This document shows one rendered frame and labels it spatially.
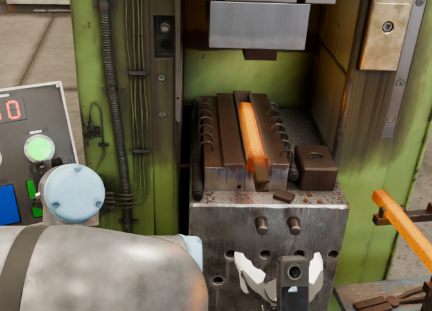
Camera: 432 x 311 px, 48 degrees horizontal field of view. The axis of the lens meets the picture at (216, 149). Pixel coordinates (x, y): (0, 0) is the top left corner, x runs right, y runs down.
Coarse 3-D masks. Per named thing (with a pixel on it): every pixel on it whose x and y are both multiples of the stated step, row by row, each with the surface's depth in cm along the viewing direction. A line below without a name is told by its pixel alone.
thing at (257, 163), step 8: (240, 104) 142; (248, 104) 141; (248, 112) 136; (248, 120) 132; (248, 128) 128; (248, 136) 124; (256, 136) 124; (248, 144) 121; (256, 144) 120; (256, 152) 117; (248, 160) 114; (256, 160) 113; (264, 160) 113; (248, 168) 114; (256, 168) 110; (264, 168) 110; (256, 176) 107; (264, 176) 107; (256, 184) 108; (264, 184) 106
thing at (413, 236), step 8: (376, 192) 114; (384, 192) 114; (376, 200) 113; (384, 200) 111; (392, 200) 111; (392, 208) 109; (400, 208) 109; (392, 216) 107; (400, 216) 106; (400, 224) 104; (408, 224) 104; (400, 232) 104; (408, 232) 101; (416, 232) 102; (408, 240) 101; (416, 240) 99; (424, 240) 99; (416, 248) 99; (424, 248) 97; (424, 256) 96; (424, 264) 96
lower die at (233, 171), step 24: (216, 96) 151; (264, 96) 150; (216, 120) 137; (240, 120) 133; (264, 120) 136; (216, 144) 125; (240, 144) 124; (264, 144) 122; (216, 168) 116; (240, 168) 116; (288, 168) 116
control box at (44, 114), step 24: (0, 96) 96; (24, 96) 97; (48, 96) 99; (0, 120) 95; (24, 120) 97; (48, 120) 99; (0, 144) 95; (24, 144) 97; (72, 144) 101; (0, 168) 95; (24, 168) 97; (24, 192) 97; (24, 216) 97
